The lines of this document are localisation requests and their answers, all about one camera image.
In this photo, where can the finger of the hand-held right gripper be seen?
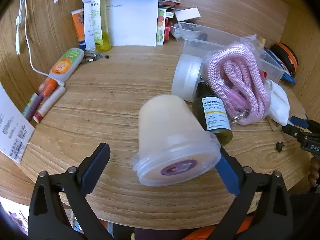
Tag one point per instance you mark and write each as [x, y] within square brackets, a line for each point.
[295, 132]
[298, 121]

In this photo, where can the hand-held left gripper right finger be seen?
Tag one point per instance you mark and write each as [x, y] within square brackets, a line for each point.
[228, 172]

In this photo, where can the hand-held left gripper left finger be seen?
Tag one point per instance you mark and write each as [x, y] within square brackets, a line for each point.
[98, 163]

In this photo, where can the white cloth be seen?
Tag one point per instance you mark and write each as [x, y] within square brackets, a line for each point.
[278, 102]

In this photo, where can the green bottle white label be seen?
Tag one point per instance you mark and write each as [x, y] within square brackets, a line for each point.
[215, 115]

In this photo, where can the large frosted jar purple label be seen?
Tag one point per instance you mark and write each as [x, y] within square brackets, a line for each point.
[170, 130]

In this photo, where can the small frosted plastic jar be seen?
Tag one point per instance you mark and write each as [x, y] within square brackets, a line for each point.
[186, 77]

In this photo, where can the clear plastic box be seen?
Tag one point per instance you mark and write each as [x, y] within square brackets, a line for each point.
[200, 45]

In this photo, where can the wooden desktop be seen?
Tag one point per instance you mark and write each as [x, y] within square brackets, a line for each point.
[112, 100]

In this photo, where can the person's right hand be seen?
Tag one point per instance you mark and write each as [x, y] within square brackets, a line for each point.
[314, 172]

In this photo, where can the small black clip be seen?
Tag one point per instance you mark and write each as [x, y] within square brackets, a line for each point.
[280, 146]

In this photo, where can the blue pencil case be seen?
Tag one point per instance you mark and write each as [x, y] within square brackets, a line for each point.
[288, 78]

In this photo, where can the black orange zip case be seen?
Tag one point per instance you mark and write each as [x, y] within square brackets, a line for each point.
[287, 57]

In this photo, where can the white red stick tube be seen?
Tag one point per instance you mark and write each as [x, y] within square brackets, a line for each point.
[48, 103]

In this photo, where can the purple pen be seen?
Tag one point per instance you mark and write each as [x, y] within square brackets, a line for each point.
[33, 107]

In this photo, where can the orange marker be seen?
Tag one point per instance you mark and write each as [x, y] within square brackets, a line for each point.
[47, 87]

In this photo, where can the white printed paper sheet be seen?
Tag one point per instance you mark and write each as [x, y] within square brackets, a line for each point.
[12, 127]

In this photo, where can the orange green tube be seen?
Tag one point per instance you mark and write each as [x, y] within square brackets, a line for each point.
[66, 63]

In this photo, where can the metal keys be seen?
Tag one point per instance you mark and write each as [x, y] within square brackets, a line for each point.
[93, 56]

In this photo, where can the orange box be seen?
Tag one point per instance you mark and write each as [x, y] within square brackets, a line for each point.
[78, 27]

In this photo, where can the yellow spray bottle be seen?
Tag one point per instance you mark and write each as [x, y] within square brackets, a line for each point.
[100, 25]

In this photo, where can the white receipt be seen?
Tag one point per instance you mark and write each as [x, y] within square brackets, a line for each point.
[88, 25]

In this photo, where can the fruit sticker pack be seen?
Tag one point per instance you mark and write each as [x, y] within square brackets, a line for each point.
[161, 27]

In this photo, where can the clear bowl of small items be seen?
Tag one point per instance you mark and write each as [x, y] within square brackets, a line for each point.
[176, 31]

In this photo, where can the small white box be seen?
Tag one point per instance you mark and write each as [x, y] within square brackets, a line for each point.
[187, 14]

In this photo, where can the pile of printed packets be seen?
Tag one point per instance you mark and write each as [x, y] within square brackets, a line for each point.
[168, 3]

